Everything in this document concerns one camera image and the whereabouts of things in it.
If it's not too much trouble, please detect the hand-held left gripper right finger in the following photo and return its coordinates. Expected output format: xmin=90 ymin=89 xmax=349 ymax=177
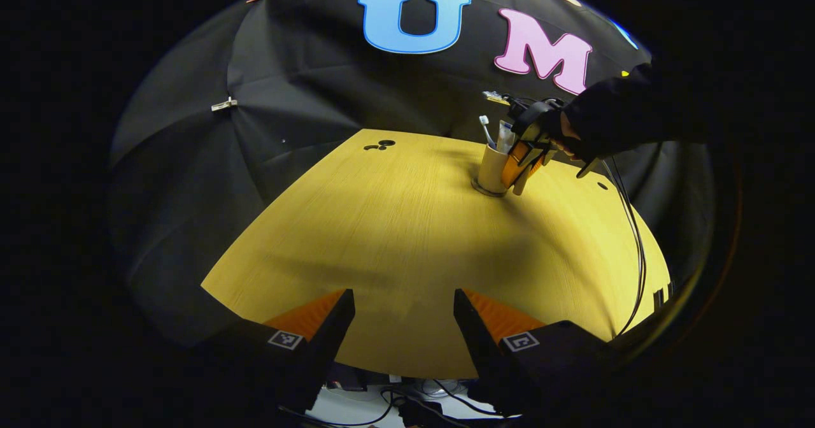
xmin=453 ymin=289 xmax=628 ymax=418

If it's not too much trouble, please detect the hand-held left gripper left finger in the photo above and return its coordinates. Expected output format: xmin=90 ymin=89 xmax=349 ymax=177
xmin=204 ymin=289 xmax=356 ymax=414

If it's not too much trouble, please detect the beige cup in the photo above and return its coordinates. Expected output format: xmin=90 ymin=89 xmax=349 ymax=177
xmin=476 ymin=143 xmax=532 ymax=197

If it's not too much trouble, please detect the round brown coaster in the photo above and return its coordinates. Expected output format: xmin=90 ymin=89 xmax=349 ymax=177
xmin=471 ymin=178 xmax=510 ymax=198

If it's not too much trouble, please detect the wooden desktop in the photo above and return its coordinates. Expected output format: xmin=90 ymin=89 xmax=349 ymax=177
xmin=201 ymin=129 xmax=672 ymax=380

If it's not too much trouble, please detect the dark box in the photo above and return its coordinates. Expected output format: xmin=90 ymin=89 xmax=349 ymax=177
xmin=327 ymin=364 xmax=371 ymax=392

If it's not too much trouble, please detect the black backdrop cloth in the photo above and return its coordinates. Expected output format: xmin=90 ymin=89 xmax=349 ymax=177
xmin=108 ymin=0 xmax=717 ymax=352

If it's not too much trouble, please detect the black power cable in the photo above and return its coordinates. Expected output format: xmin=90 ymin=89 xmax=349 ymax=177
xmin=432 ymin=380 xmax=505 ymax=418

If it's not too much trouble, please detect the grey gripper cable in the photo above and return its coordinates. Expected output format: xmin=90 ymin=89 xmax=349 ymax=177
xmin=599 ymin=157 xmax=648 ymax=338

